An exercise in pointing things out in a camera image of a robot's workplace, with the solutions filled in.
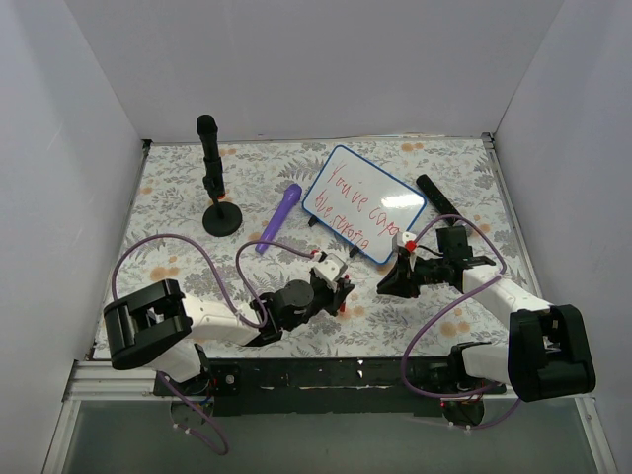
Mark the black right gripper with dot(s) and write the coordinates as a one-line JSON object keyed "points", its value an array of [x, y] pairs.
{"points": [[412, 272]]}

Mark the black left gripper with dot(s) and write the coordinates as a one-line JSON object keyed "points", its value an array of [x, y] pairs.
{"points": [[338, 294]]}

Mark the red white marker pen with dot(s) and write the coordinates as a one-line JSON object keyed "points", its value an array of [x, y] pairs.
{"points": [[344, 293]]}

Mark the blue framed whiteboard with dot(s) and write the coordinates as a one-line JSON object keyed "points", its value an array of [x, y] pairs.
{"points": [[362, 202]]}

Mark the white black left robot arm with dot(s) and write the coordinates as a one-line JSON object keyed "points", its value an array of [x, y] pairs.
{"points": [[156, 326]]}

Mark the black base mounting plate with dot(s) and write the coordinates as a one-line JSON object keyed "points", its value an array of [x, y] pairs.
{"points": [[321, 402]]}

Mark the black round microphone stand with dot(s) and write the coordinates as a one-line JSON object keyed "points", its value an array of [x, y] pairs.
{"points": [[222, 218]]}

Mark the black microphone on stand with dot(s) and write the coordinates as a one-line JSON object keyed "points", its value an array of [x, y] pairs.
{"points": [[207, 132]]}

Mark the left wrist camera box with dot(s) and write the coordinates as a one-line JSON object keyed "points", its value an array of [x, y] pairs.
{"points": [[328, 267]]}

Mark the black wire whiteboard stand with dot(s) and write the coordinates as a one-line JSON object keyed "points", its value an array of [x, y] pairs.
{"points": [[353, 250]]}

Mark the aluminium front rail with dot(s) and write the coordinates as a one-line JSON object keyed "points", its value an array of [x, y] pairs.
{"points": [[99, 382]]}

